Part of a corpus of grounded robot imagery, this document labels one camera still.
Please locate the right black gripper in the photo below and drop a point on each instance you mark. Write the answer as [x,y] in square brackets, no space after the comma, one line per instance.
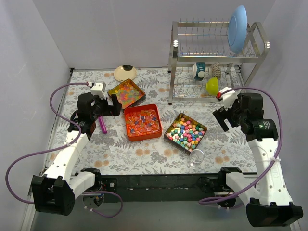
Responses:
[229,115]

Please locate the steel dish rack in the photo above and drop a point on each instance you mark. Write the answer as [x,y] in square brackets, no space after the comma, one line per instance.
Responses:
[200,49]

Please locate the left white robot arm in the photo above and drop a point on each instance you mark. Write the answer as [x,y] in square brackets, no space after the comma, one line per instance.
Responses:
[56,190]

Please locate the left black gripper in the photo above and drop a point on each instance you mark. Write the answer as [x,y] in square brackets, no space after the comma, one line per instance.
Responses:
[106,107]

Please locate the black base bar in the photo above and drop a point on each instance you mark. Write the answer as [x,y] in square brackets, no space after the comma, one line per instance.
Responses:
[160,188]

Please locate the floral table mat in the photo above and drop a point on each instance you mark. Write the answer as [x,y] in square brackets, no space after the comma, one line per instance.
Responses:
[156,138]

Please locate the purple plastic scoop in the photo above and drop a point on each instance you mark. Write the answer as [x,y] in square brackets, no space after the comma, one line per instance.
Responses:
[102,125]

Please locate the patterned beige bowl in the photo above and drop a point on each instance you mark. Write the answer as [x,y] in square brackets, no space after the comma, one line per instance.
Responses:
[215,69]

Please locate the cream plate black spot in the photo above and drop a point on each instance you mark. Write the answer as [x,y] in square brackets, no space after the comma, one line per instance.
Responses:
[125,72]

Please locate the blue plate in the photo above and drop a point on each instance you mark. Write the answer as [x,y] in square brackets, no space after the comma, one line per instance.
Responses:
[237,29]

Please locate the yellow green bowl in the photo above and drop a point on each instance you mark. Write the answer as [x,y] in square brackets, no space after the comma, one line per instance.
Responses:
[212,86]

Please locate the dark tin translucent star candies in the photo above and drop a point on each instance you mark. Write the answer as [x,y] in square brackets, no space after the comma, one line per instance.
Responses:
[128,94]

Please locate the orange tin of lollipops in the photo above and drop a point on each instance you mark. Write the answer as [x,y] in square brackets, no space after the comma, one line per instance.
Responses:
[142,122]

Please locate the dark tin pastel star candies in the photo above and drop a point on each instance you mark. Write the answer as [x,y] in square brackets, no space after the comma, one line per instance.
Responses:
[185,133]

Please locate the teal white bowl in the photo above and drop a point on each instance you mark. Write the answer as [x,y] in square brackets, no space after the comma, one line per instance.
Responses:
[199,71]

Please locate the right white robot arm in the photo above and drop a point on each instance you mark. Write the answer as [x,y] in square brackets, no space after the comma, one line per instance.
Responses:
[270,204]

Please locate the clear glass jar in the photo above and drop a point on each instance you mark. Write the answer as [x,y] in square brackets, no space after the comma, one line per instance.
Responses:
[196,157]

